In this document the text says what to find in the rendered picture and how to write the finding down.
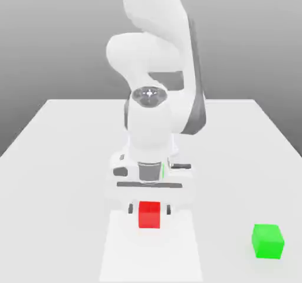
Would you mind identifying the small green cube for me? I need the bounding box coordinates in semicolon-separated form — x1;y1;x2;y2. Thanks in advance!
251;223;285;260

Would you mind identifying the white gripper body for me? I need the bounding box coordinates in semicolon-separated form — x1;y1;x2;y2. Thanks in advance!
110;178;195;203

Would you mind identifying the small red cube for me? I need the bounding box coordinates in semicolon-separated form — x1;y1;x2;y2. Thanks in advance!
138;200;162;229

